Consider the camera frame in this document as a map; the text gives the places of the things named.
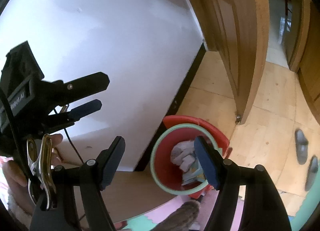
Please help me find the light blue tissue pack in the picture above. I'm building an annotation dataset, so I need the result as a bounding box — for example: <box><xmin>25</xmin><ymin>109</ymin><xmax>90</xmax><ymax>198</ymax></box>
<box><xmin>182</xmin><ymin>159</ymin><xmax>206</xmax><ymax>185</ymax></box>

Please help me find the white tissue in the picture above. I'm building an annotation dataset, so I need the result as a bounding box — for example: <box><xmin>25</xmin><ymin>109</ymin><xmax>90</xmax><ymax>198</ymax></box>
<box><xmin>170</xmin><ymin>140</ymin><xmax>196</xmax><ymax>173</ymax></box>

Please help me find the red trash bin green rim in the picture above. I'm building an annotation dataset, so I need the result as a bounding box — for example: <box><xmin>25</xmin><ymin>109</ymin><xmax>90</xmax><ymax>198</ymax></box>
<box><xmin>150</xmin><ymin>123</ymin><xmax>229</xmax><ymax>198</ymax></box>

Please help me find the person left hand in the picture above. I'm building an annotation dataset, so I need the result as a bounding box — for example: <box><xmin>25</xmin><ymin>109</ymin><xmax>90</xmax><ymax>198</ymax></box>
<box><xmin>2</xmin><ymin>134</ymin><xmax>63</xmax><ymax>190</ymax></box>

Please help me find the silver metal spring clamp right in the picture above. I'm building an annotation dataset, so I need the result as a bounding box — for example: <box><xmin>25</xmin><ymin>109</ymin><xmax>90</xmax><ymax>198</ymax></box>
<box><xmin>27</xmin><ymin>134</ymin><xmax>56</xmax><ymax>210</ymax></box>

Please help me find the grey slipper upper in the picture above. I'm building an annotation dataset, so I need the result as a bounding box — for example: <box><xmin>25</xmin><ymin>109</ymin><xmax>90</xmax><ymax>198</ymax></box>
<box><xmin>295</xmin><ymin>128</ymin><xmax>309</xmax><ymax>165</ymax></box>

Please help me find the grey slipper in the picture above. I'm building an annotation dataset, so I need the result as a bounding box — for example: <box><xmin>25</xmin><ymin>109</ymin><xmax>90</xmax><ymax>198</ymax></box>
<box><xmin>295</xmin><ymin>128</ymin><xmax>309</xmax><ymax>165</ymax></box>
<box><xmin>305</xmin><ymin>155</ymin><xmax>318</xmax><ymax>191</ymax></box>

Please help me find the grey slipper lower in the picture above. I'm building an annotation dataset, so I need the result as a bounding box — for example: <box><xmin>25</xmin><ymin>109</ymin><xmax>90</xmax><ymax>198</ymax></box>
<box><xmin>305</xmin><ymin>155</ymin><xmax>318</xmax><ymax>191</ymax></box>

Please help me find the wooden door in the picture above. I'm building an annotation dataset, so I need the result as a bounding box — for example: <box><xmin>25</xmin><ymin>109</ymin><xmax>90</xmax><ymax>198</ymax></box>
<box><xmin>189</xmin><ymin>0</ymin><xmax>270</xmax><ymax>124</ymax></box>

